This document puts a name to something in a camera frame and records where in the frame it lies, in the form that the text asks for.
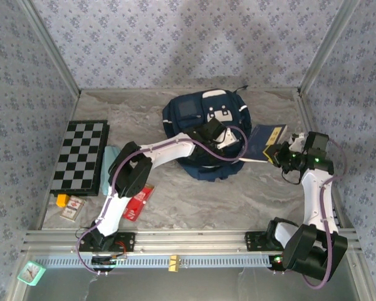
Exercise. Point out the small orange block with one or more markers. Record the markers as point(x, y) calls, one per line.
point(61, 200)

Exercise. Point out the playing card box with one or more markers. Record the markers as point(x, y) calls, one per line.
point(72, 208)

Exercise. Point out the black grey chessboard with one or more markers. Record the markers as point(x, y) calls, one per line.
point(78, 156)

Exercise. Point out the light blue cloth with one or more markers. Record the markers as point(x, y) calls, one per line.
point(108, 163)

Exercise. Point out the mint green alarm clock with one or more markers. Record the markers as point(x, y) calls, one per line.
point(31, 273)

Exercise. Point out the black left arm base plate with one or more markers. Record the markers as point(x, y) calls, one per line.
point(125, 241)

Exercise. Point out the aluminium frame post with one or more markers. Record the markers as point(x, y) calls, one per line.
point(52, 47)
point(329, 47)

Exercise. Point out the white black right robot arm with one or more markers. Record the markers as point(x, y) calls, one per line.
point(313, 194)

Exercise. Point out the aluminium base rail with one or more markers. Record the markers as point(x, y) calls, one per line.
point(191, 241)

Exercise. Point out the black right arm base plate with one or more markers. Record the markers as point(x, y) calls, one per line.
point(253, 241)

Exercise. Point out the navy blue backpack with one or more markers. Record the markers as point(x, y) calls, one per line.
point(181, 125)

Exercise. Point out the red snack packet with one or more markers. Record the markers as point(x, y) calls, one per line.
point(138, 203)

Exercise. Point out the grey metal panel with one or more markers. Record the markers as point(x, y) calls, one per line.
point(191, 288)

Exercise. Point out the dark blue paperback book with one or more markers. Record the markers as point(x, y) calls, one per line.
point(257, 141)

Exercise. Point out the small circuit board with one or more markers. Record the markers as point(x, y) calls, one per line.
point(109, 260)
point(277, 261)

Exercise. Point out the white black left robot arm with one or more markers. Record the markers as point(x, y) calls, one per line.
point(169, 149)

